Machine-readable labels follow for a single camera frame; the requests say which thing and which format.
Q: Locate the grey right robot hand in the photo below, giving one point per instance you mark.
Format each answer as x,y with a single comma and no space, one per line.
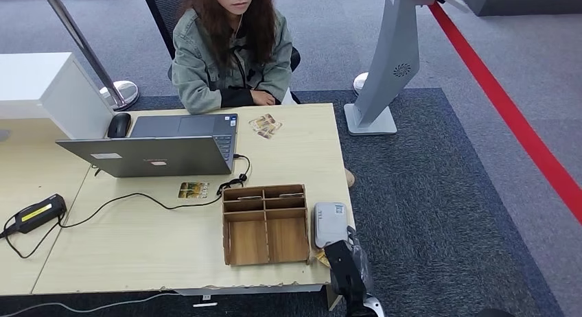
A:
345,269

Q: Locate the person's right hand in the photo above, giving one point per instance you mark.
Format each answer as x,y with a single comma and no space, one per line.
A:
264,97

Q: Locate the room key card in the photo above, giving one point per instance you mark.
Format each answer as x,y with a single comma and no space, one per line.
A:
250,197
291,195

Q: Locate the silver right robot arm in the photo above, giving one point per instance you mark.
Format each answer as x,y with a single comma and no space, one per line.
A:
375,308

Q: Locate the person's right forearm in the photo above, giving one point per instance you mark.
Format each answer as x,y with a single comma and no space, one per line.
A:
236,98

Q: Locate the white card reader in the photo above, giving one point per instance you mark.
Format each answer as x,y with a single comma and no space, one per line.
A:
329,224

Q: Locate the person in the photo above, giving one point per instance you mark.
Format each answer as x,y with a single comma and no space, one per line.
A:
200,65

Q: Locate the person's shoe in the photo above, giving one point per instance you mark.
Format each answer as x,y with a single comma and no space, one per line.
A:
350,178

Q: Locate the clear plastic wrap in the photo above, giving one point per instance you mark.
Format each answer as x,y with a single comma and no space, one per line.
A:
365,262

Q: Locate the wooden desk organizer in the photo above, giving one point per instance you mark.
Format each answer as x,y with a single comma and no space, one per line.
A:
248,242

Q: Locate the grey laptop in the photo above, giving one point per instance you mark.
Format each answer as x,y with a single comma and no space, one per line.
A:
159,156

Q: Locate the grey kiosk stand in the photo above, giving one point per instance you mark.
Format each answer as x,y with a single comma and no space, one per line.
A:
391,56

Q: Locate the black mesh office chair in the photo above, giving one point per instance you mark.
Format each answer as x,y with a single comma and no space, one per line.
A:
159,10

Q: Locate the white plastic strip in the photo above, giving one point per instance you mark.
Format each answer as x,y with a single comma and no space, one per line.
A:
204,304

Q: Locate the black computer mouse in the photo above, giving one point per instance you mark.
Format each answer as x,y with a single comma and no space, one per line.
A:
119,125

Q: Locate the red barrier belt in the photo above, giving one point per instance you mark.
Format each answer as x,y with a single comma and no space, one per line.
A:
500,106

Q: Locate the white cabinet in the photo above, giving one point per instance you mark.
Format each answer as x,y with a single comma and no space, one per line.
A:
36,78

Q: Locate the black laptop power adapter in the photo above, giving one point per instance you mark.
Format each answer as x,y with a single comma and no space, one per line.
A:
41,212

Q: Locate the grey display platform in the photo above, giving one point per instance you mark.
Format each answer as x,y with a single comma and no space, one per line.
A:
523,3

